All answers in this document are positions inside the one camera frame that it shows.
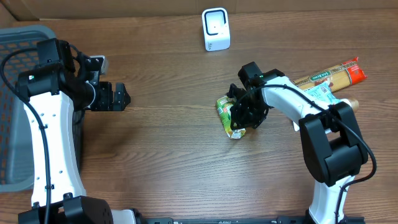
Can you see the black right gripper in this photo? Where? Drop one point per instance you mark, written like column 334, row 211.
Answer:
column 244, row 122

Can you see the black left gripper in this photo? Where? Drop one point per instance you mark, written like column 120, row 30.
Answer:
column 108, row 102

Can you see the green snack packet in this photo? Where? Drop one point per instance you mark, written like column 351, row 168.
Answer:
column 223, row 106

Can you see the light blue snack packet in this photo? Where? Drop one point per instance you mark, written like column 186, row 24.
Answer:
column 323, row 93

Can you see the white tube with tan cap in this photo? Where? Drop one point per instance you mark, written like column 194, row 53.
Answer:
column 354, row 104

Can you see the orange spaghetti pasta packet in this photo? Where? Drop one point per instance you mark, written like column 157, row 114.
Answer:
column 336, row 78

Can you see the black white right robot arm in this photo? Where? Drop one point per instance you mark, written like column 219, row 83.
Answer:
column 332, row 144

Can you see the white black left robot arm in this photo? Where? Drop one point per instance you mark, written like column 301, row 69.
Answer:
column 65, row 81

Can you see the white barcode scanner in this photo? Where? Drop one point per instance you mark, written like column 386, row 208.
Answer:
column 216, row 29

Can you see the dark grey plastic basket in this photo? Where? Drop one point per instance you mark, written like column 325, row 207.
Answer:
column 17, row 161

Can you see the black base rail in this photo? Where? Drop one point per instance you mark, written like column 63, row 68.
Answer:
column 233, row 221

